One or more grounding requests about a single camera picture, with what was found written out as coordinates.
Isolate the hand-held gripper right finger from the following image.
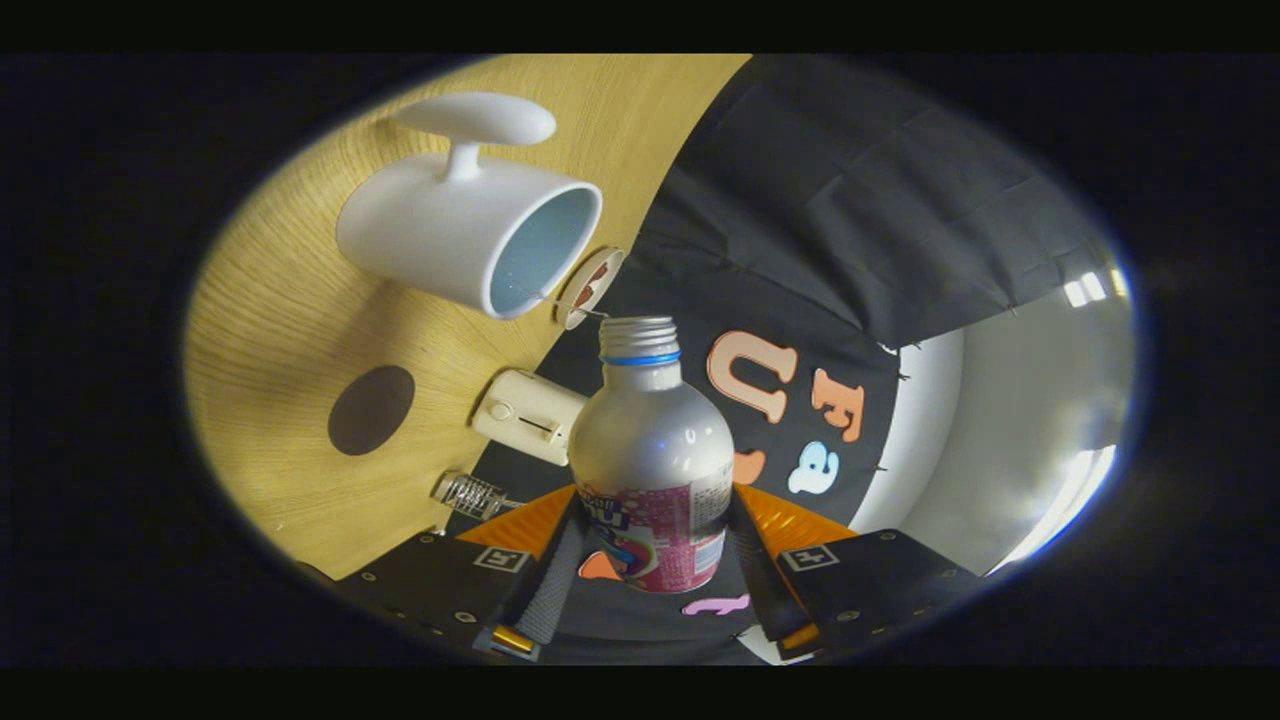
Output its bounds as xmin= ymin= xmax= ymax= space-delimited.
xmin=725 ymin=483 xmax=987 ymax=661

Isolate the white plate with red food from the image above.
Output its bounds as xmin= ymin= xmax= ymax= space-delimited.
xmin=555 ymin=246 xmax=626 ymax=331

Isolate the striped ceiling light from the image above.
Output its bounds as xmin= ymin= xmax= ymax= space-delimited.
xmin=1060 ymin=270 xmax=1131 ymax=307

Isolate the wooden table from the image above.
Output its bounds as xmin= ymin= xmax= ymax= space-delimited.
xmin=185 ymin=55 xmax=751 ymax=581

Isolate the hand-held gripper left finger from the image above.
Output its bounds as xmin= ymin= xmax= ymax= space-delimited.
xmin=335 ymin=485 xmax=591 ymax=661

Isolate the white cup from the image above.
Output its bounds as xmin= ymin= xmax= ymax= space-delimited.
xmin=336 ymin=92 xmax=604 ymax=320

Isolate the dark brown coaster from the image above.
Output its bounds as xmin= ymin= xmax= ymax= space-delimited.
xmin=328 ymin=365 xmax=416 ymax=457

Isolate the white toaster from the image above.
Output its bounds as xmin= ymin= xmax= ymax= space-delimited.
xmin=472 ymin=369 xmax=589 ymax=467

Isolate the wire mesh basket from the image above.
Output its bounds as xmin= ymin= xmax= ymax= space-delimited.
xmin=432 ymin=470 xmax=526 ymax=521

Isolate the silver juice bottle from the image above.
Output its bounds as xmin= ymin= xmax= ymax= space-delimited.
xmin=568 ymin=316 xmax=736 ymax=594

